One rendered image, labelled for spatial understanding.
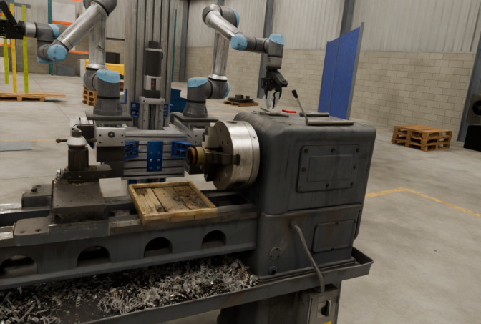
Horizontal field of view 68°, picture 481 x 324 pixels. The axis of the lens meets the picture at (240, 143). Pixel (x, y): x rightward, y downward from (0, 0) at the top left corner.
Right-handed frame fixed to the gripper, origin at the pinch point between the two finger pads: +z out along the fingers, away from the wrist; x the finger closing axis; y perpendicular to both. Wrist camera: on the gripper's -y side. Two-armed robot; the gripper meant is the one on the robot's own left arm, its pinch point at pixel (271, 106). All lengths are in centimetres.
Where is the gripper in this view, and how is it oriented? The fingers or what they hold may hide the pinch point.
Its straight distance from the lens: 183.3
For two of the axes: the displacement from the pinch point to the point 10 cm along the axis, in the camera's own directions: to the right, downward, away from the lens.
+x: -9.0, 0.1, -4.4
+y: -4.3, -2.3, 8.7
